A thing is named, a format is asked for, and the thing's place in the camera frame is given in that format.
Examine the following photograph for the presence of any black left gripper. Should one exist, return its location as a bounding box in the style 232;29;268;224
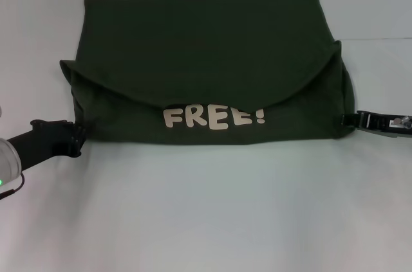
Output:
6;119;88;173

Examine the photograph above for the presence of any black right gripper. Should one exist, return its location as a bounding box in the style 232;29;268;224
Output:
341;110;412;140

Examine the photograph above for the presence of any dark green shirt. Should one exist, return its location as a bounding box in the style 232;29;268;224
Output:
59;0;357;145

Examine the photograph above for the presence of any left arm gripper cable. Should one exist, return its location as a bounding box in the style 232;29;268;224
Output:
0;174;26;201

